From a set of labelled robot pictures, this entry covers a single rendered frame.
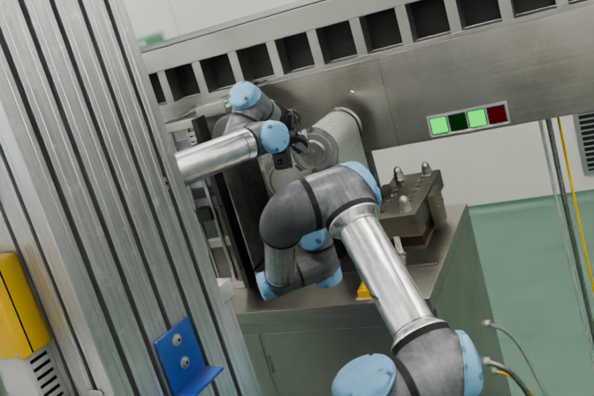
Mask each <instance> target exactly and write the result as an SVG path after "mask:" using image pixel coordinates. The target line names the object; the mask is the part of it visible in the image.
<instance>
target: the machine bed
mask: <svg viewBox="0 0 594 396"><path fill-rule="evenodd" d="M445 211H446V214H447V219H446V221H445V223H444V226H443V228H442V229H441V230H436V229H435V230H434V233H433V234H432V236H431V238H430V242H429V244H428V246H427V247H426V248H424V249H416V250H408V251H407V253H406V254H405V255H403V256H400V260H401V261H402V262H403V264H404V265H407V264H415V263H431V262H439V263H438V265H431V266H423V267H414V268H406V269H407V271H408V273H409V275H410V277H411V278H412V279H413V281H414V283H415V285H416V287H417V288H418V290H419V292H420V294H421V295H422V297H423V299H424V300H425V302H426V304H427V306H428V307H429V309H430V311H431V312H433V310H434V308H435V306H436V303H437V300H438V296H439V294H440V291H441V289H442V286H443V284H444V281H445V279H446V274H447V272H448V270H449V267H450V264H451V261H452V260H453V255H454V253H455V250H456V248H457V245H458V243H459V240H460V237H461V234H462V231H463V228H464V225H465V224H466V221H467V218H468V214H469V212H468V205H467V204H466V203H460V204H453V205H446V206H445ZM228 248H229V250H230V253H231V256H232V260H233V263H234V266H235V269H236V271H237V275H238V277H241V275H240V269H239V266H238V264H237V261H236V258H235V255H234V253H233V250H232V246H228ZM212 251H213V254H214V256H215V259H216V262H217V267H218V269H219V272H220V275H221V278H232V273H231V270H230V267H229V264H228V262H227V259H226V256H225V252H224V249H223V247H213V248H212ZM305 255H307V252H306V249H304V248H303V247H301V246H300V245H299V243H298V246H297V256H296V259H298V258H300V257H303V256H305ZM340 268H341V271H348V270H356V268H355V266H354V263H353V261H352V259H351V257H350V256H349V254H348V253H346V255H345V257H344V258H343V259H342V261H341V262H340ZM253 270H254V273H255V276H256V275H257V274H258V273H260V272H263V270H265V257H264V258H263V259H262V260H261V261H260V262H259V264H258V265H257V266H256V267H255V268H254V269H253ZM361 284H362V278H361V276H360V274H359V273H353V274H345V275H342V279H341V281H340V282H339V283H338V284H337V285H335V286H333V287H327V288H319V287H318V286H317V285H316V283H315V284H312V285H309V286H305V287H302V288H301V289H298V290H295V291H293V292H290V293H287V294H285V295H282V296H279V298H275V299H272V300H269V301H266V300H265V299H264V298H263V297H262V295H261V293H260V290H259V288H258V285H257V282H255V283H254V284H253V285H252V286H251V287H250V288H245V287H242V288H233V291H234V296H233V297H232V298H231V301H232V305H233V308H234V311H235V314H236V317H237V319H238V322H239V325H240V326H242V325H254V324H278V323H290V322H302V321H315V320H327V319H339V318H351V317H364V316H381V315H380V313H379V311H378V309H377V306H376V304H375V303H374V301H373V300H361V301H357V300H356V298H357V297H358V293H357V291H358V289H359V287H360V286H361Z"/></svg>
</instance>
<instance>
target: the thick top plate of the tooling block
mask: <svg viewBox="0 0 594 396"><path fill-rule="evenodd" d="M432 172H433V174H432V175H430V176H426V177H423V176H422V173H421V172H418V173H413V174H407V175H404V177H405V178H404V179H403V180H400V181H394V177H393V179H392V180H391V182H390V183H389V184H390V185H391V190H390V192H389V193H388V195H387V196H386V197H385V198H384V199H383V200H382V202H381V205H380V207H379V208H380V216H379V217H378V221H379V223H380V224H381V226H382V227H383V229H384V231H385V233H386V235H387V237H388V238H390V237H397V236H404V235H412V234H419V233H421V231H422V229H423V227H424V225H425V223H426V221H427V219H428V217H429V215H430V213H431V211H430V205H429V201H428V195H429V193H430V190H431V189H432V188H433V186H436V185H440V189H441V191H442V189H443V187H444V183H443V180H442V176H441V172H440V170H434V171H432ZM402 195H404V196H406V197H407V198H408V201H409V202H410V204H411V208H412V210H411V211H409V212H407V213H400V197H401V196H402Z"/></svg>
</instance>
